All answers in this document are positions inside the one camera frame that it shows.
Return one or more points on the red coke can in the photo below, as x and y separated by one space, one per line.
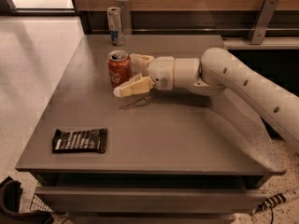
119 67

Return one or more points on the wire basket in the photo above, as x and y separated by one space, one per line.
37 204

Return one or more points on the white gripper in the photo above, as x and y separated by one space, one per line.
161 71

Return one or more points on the right metal wall bracket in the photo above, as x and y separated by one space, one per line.
258 32

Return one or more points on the silver blue energy drink can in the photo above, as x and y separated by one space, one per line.
115 26

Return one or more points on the black snack wrapper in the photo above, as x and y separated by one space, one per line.
94 140

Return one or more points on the black chair base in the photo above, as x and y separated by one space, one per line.
10 200

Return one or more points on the metal wall bracket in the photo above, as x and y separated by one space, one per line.
258 32
124 5

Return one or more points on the grey cabinet with drawers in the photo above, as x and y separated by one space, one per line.
172 157

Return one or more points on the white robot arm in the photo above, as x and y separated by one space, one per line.
215 71

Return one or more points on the left metal wall bracket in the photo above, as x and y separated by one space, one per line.
124 5

